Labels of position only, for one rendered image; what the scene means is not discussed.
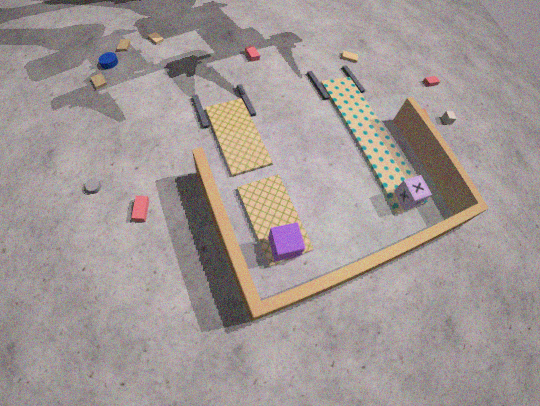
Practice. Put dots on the small pink block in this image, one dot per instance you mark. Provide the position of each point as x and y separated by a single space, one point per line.
431 81
252 53
140 208

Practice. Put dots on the blue cylinder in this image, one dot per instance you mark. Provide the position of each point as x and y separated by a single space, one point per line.
108 60

